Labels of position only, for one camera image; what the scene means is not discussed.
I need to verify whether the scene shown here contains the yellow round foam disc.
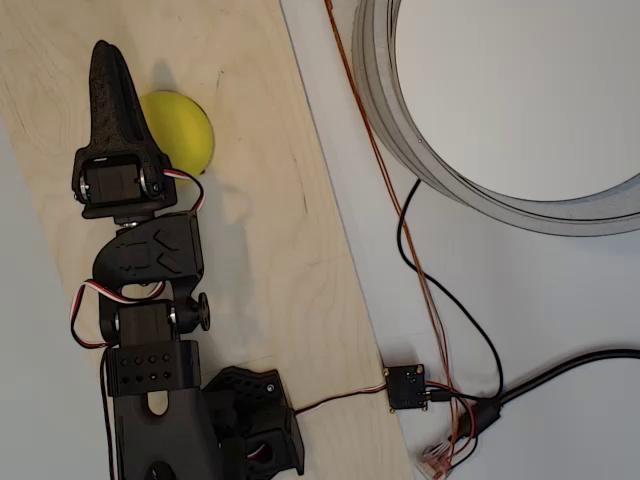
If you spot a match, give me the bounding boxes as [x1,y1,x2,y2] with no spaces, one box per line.
[138,90,217,184]

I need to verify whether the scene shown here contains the black robot arm with base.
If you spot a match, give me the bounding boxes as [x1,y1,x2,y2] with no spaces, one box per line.
[91,212,306,480]

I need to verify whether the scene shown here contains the grey round conical object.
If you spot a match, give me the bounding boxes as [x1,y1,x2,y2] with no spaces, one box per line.
[351,0,640,237]

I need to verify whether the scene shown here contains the light plywood board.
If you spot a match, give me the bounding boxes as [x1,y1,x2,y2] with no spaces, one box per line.
[0,0,416,480]

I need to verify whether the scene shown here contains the small black controller board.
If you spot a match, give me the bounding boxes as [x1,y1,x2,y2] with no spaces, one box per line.
[383,363,432,414]

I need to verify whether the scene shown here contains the clear plastic connector plug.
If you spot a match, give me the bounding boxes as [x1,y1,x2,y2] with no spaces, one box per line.
[413,442,454,479]

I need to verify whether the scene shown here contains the gripper servo cable loop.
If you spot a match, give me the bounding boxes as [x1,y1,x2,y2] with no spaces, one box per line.
[161,168,207,217]

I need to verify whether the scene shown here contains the wrist servo cable loop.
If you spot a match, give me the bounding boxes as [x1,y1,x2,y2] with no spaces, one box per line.
[68,279,167,352]

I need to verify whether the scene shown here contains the thin orange wire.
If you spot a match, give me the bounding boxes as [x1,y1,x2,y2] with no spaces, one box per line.
[323,0,459,471]
[327,0,464,474]

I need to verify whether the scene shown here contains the red white black base cable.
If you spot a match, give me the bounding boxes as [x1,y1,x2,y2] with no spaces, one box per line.
[292,381,389,416]

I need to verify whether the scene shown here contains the thin black cable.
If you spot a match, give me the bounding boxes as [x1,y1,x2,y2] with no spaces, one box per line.
[397,179,504,407]

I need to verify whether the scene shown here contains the thick black power cable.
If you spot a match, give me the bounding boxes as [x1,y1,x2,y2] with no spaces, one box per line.
[459,348,640,444]

